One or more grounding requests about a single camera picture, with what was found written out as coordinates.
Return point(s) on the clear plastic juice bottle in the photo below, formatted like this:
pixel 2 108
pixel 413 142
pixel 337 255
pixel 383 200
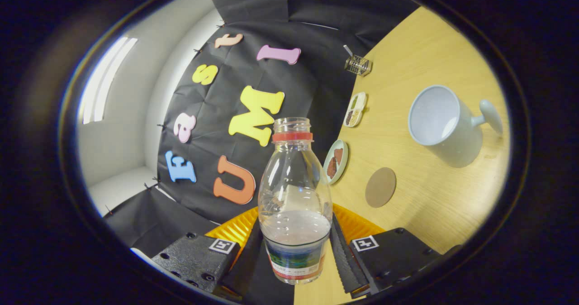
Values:
pixel 294 232

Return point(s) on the round pale green plate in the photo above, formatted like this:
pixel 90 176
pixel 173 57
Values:
pixel 344 164

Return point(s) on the long ceiling light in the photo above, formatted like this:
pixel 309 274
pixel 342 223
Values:
pixel 106 78

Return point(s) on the silver spoon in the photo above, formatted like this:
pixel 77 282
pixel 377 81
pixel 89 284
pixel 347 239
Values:
pixel 347 50

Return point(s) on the white divided snack dish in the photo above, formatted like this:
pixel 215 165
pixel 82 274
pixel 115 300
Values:
pixel 356 109

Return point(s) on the brown food piece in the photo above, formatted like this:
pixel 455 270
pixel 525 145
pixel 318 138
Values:
pixel 331 168
pixel 338 154

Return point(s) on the wooden table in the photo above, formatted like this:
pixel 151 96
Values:
pixel 429 205

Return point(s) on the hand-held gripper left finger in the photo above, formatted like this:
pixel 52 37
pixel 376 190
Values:
pixel 199 257

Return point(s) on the white cup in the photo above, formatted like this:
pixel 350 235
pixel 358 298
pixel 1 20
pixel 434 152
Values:
pixel 434 115

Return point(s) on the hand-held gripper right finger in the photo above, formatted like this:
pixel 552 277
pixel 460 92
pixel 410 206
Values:
pixel 398 255

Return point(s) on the round brown coaster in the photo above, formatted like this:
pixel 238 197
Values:
pixel 380 187

